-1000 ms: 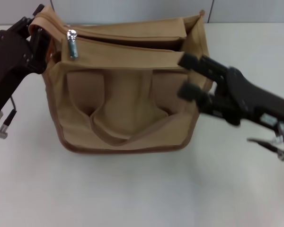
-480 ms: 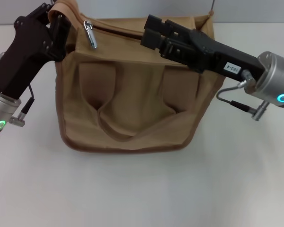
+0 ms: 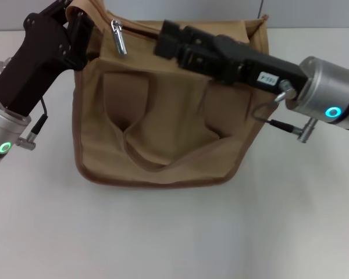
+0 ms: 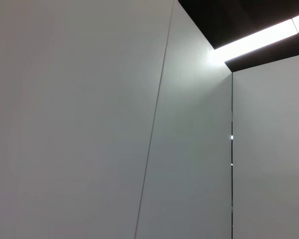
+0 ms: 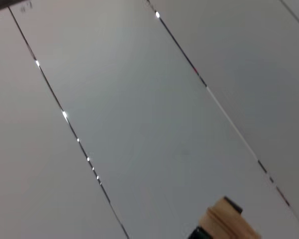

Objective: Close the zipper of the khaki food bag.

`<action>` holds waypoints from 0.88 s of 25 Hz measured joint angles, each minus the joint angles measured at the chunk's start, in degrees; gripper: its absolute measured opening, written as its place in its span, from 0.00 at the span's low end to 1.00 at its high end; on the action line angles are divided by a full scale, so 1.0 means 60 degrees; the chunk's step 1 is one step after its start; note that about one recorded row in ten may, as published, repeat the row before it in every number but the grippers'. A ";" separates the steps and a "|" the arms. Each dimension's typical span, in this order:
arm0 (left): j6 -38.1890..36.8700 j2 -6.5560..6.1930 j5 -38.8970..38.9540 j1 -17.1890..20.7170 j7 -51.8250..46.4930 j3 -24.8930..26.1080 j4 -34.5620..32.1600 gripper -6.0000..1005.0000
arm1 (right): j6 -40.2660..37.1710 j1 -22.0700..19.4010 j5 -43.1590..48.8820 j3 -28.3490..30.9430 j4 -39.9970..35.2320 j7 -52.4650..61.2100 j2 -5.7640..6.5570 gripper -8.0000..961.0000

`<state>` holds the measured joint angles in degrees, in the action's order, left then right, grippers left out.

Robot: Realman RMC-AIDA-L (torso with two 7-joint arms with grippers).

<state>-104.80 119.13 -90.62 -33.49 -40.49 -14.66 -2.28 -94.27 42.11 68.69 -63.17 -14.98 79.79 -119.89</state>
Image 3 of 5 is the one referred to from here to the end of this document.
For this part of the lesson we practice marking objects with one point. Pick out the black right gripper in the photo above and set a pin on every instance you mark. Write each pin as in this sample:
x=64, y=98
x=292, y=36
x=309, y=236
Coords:
x=244, y=64

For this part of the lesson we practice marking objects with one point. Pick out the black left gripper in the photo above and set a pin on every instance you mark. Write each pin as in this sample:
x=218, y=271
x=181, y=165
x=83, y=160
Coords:
x=32, y=64

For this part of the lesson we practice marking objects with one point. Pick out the shiny silver zipper pull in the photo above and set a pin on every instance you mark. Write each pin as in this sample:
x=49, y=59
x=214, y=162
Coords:
x=119, y=37

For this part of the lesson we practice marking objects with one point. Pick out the khaki canvas food bag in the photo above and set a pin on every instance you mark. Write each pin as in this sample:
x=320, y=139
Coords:
x=174, y=122

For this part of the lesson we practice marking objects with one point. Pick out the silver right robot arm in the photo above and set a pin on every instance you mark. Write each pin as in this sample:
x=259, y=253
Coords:
x=331, y=93

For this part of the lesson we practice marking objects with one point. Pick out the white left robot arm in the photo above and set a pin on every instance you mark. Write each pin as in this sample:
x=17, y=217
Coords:
x=3, y=130

